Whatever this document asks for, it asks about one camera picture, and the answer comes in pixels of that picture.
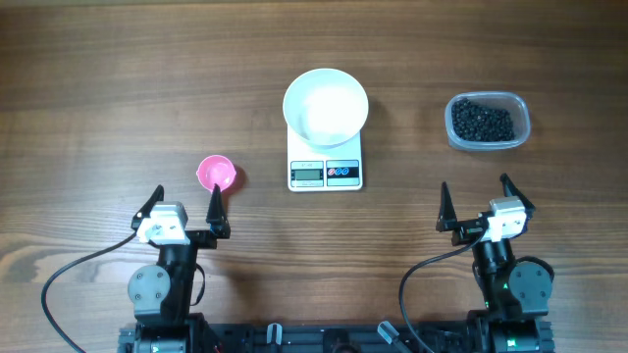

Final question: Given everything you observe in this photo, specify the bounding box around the white digital kitchen scale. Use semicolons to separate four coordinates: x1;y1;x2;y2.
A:
287;128;363;192

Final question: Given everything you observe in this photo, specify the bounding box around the clear plastic food container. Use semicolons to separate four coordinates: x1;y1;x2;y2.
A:
445;91;531;152

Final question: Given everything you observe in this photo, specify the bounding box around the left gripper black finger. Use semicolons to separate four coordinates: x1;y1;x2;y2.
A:
206;183;231;239
131;184;164;230

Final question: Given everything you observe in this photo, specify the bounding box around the black beans pile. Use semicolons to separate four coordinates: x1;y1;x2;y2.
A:
450;98;514;142

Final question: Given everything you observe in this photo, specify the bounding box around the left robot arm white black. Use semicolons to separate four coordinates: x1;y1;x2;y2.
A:
118;185;231;353

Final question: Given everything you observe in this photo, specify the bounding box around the black camera cable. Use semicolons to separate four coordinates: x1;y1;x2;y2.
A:
40;231;139;353
397;232;487;353

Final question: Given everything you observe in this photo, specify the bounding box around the white round bowl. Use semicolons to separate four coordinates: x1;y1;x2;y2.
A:
282;68;370;148

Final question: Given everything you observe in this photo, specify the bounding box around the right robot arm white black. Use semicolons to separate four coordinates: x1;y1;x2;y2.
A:
436;174;555;353

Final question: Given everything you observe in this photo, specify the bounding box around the pink scoop with blue handle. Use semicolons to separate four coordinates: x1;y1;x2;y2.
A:
196;155;236;191

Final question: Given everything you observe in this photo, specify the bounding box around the left black camera cable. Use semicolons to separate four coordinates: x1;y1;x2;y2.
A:
40;231;139;353

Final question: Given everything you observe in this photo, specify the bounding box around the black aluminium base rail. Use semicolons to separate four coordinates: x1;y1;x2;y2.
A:
118;320;555;353

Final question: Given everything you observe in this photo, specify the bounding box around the right black camera cable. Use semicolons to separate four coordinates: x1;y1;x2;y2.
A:
397;232;487;353

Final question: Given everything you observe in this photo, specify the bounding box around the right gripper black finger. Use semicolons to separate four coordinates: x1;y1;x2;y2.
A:
499;174;536;216
436;181;457;232

